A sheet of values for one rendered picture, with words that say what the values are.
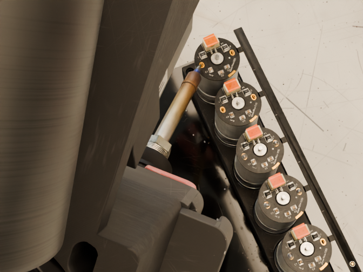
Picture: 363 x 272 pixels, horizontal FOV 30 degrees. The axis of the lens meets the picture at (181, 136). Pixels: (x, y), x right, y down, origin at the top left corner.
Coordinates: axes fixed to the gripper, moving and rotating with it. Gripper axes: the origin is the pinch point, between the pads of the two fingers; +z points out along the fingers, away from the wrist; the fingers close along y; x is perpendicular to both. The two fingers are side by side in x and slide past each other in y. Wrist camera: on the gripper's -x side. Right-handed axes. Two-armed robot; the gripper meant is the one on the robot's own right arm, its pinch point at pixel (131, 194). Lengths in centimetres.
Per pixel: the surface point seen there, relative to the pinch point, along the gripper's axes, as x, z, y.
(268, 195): -1.0, 4.8, -5.8
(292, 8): -10.1, 16.7, -3.1
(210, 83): -4.9, 7.8, -0.7
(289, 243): 0.7, 3.9, -7.7
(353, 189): -1.2, 12.1, -10.6
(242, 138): -3.0, 6.0, -3.6
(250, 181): -0.6, 7.5, -4.7
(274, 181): -1.8, 4.7, -5.9
